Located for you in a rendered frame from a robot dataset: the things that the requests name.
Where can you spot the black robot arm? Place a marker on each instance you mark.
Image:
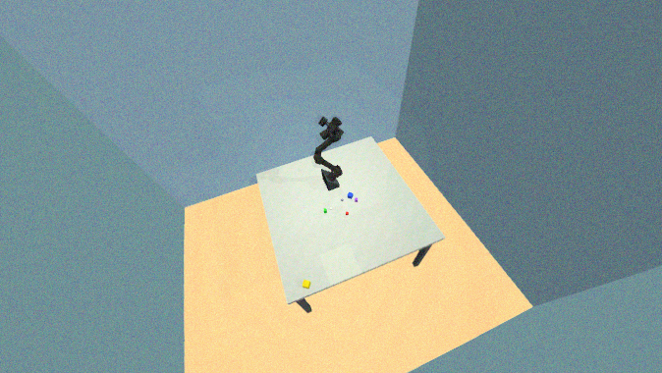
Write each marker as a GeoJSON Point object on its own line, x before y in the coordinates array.
{"type": "Point", "coordinates": [336, 171]}

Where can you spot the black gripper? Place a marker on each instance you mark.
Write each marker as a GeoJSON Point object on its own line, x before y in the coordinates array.
{"type": "Point", "coordinates": [331, 128]}

